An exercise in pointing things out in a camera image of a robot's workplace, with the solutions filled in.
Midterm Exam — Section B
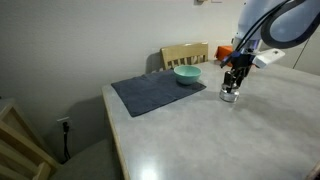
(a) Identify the wooden chair at table end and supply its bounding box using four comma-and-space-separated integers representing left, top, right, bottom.
0, 99, 62, 180

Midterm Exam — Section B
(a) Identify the dark blue placemat cloth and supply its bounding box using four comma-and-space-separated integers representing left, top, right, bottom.
111, 70, 206, 117

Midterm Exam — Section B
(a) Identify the black power cable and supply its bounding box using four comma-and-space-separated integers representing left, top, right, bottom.
62, 121, 72, 161

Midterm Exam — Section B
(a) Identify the beige wall thermostat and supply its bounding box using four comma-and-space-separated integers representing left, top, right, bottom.
196, 0, 208, 3

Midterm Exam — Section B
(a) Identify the orange cardboard box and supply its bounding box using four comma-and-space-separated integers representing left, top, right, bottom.
215, 45, 233, 61

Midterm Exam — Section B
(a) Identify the white double light switch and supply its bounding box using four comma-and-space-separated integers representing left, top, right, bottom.
211, 0, 223, 3

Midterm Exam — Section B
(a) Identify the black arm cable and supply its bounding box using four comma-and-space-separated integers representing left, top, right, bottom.
219, 0, 294, 69

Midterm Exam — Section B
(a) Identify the mint green bowl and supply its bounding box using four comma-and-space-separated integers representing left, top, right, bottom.
173, 65, 202, 85

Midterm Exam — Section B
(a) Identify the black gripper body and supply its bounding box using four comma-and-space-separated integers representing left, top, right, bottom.
231, 52, 254, 79

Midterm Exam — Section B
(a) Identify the white wall power outlet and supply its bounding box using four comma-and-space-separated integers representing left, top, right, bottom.
56, 117, 72, 131

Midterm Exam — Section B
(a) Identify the wooden chair by wall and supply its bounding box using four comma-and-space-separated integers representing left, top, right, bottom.
160, 42, 208, 70

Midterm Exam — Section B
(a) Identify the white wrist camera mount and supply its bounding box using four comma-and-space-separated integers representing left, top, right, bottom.
252, 48, 285, 69

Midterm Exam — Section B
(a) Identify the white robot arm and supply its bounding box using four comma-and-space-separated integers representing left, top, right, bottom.
221, 0, 320, 94

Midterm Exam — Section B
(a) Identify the silver round container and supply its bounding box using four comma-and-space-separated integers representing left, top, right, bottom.
219, 84, 239, 103

